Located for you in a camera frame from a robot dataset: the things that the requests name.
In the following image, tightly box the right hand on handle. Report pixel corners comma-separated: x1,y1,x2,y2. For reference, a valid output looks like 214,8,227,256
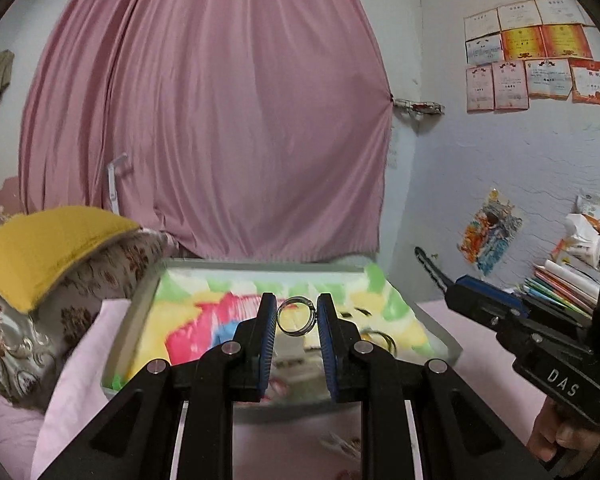
527,398,600,462

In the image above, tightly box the stack of books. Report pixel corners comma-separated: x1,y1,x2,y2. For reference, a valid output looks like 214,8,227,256
517,260,600,318

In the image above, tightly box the colourful cartoon cloth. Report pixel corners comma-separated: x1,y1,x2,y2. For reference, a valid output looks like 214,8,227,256
110,262,437,391

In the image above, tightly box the grey shallow cardboard box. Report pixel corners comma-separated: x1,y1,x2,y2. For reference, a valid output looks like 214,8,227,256
100,257,464,399

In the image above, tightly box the white plastic bag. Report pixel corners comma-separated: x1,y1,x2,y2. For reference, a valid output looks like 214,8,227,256
550,191,600,270

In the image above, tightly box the curtain tieback hook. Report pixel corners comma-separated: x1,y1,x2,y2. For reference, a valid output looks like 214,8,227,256
392,98,444,116

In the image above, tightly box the floral brocade pillow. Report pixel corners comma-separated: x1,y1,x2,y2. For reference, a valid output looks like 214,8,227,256
0,226,178,411

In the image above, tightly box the pink bed sheet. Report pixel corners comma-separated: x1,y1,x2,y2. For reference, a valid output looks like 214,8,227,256
0,296,549,480

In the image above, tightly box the yellow pillow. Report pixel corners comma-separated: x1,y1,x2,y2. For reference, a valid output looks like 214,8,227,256
0,206,140,313

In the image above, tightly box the pink curtain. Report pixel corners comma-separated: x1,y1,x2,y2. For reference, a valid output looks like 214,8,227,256
18,0,391,261

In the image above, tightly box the colourful cartoon wall sticker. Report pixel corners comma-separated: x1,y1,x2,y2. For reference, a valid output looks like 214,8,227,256
457,188,524,276

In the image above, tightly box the white window handle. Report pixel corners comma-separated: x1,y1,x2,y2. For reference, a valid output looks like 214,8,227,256
106,153,128,214

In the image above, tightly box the wall certificates group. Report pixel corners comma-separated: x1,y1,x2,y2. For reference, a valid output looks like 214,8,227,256
464,0,600,113

